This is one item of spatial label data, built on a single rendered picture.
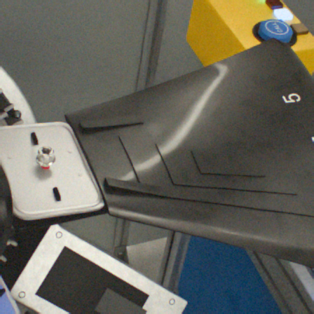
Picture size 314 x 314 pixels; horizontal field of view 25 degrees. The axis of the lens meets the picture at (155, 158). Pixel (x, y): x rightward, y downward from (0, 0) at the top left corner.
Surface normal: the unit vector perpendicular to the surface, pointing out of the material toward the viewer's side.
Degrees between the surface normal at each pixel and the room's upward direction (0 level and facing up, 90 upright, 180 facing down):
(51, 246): 50
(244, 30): 0
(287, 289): 90
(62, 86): 90
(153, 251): 0
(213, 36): 90
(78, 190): 7
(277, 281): 90
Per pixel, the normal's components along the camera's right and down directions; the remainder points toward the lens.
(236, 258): -0.92, 0.18
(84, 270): 0.37, 0.07
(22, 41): 0.37, 0.69
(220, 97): 0.22, -0.61
